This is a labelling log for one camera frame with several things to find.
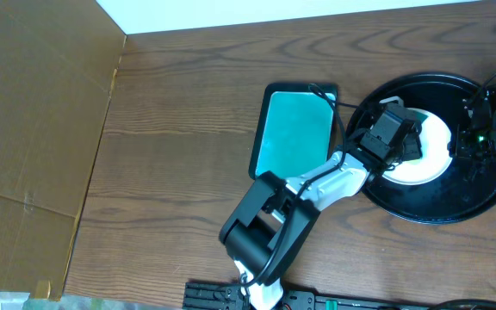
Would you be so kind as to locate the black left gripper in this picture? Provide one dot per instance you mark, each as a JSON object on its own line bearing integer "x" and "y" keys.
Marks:
{"x": 412, "y": 146}

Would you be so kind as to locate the pale pink plate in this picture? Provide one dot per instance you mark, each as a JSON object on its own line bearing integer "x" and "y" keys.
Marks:
{"x": 434, "y": 138}

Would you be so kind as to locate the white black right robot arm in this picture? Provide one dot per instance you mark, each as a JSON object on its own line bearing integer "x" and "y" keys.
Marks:
{"x": 477, "y": 141}

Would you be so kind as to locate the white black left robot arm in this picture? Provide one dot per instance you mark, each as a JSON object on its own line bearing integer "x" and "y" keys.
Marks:
{"x": 267, "y": 229}

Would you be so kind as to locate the round black serving tray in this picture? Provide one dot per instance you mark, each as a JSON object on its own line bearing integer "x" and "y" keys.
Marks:
{"x": 467, "y": 188}

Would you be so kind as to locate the brown cardboard panel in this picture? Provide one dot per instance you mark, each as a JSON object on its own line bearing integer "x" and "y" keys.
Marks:
{"x": 58, "y": 61}

